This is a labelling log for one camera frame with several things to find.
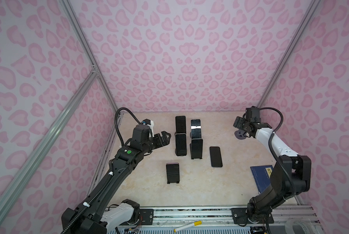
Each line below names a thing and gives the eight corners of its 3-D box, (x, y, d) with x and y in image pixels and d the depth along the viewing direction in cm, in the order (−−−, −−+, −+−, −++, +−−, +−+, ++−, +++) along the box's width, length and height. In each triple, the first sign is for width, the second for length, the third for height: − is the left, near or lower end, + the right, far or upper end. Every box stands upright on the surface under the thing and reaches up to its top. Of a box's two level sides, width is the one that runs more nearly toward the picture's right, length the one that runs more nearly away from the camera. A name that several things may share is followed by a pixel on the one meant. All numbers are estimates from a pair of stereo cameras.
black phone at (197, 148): (191, 159, 95) (192, 147, 84) (190, 141, 104) (191, 129, 93) (201, 159, 95) (204, 147, 84) (200, 141, 104) (202, 129, 93)
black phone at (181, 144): (176, 157, 97) (175, 146, 86) (176, 145, 103) (175, 133, 93) (186, 157, 97) (186, 146, 86) (185, 145, 103) (186, 133, 92)
